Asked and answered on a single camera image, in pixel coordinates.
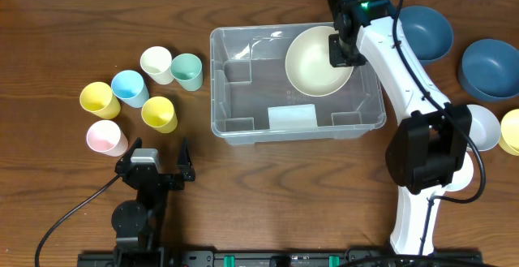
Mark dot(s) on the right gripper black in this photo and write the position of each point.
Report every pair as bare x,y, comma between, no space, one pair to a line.
340,50

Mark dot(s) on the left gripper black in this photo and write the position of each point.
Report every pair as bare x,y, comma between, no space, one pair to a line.
160,179

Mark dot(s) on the beige large bowl top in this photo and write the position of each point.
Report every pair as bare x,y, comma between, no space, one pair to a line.
308,67

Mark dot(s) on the dark blue bowl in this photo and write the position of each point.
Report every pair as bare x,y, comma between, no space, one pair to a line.
428,32
488,70

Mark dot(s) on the light grey small bowl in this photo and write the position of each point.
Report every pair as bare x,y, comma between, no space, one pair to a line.
485,128

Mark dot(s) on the white small bowl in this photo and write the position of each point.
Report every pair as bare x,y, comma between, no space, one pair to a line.
463,176

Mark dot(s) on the yellow small bowl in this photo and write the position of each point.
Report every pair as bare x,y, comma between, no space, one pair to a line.
509,132

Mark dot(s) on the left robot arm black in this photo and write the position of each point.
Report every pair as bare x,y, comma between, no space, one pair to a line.
138,222

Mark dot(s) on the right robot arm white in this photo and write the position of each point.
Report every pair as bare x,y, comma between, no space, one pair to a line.
427,157

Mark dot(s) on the yellow cup near bin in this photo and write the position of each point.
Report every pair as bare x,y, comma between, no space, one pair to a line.
160,114

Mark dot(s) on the pink plastic cup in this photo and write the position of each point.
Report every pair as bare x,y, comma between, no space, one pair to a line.
106,137

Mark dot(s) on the blue plastic cup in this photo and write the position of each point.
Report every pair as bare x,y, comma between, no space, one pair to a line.
129,86

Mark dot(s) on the yellow cup far left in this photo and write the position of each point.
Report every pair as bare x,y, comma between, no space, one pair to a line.
98,98

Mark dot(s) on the green plastic cup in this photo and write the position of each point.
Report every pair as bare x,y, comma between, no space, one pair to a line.
187,69

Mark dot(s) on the cream plastic cup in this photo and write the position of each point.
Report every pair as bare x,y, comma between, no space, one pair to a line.
156,61

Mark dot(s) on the clear plastic storage bin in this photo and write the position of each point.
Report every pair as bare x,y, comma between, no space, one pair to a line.
248,76

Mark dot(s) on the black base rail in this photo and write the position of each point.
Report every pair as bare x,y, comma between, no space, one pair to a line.
352,257

